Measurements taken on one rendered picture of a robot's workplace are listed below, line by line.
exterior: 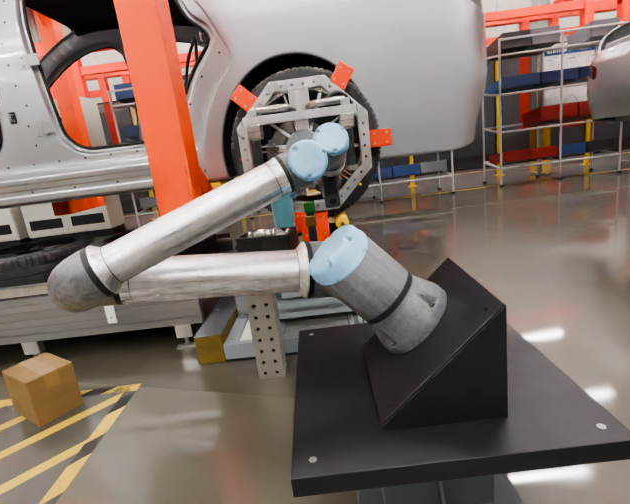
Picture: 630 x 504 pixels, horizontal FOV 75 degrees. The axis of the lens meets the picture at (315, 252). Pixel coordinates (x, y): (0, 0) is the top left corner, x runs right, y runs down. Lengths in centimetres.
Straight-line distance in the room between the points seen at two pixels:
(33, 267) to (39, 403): 86
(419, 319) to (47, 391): 139
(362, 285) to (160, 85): 125
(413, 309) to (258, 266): 39
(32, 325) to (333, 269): 178
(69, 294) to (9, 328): 151
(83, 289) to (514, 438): 86
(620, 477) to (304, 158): 105
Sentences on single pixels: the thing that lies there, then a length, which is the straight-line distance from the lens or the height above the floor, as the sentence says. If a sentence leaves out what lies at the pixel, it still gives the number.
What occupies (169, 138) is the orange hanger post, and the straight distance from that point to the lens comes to 181.
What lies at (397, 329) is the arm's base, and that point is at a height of 45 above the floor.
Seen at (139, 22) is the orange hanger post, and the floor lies 138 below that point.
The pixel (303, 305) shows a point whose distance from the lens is 193.
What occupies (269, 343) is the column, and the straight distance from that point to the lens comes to 162.
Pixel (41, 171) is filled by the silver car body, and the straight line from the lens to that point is 269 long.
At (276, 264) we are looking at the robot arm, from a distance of 103.
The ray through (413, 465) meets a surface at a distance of 81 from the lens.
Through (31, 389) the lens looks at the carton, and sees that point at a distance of 182.
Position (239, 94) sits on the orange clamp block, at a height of 109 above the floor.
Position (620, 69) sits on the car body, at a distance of 389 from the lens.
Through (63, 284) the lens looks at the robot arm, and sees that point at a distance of 96.
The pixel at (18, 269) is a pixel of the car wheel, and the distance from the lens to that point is 251.
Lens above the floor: 84
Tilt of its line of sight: 14 degrees down
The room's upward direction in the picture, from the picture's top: 7 degrees counter-clockwise
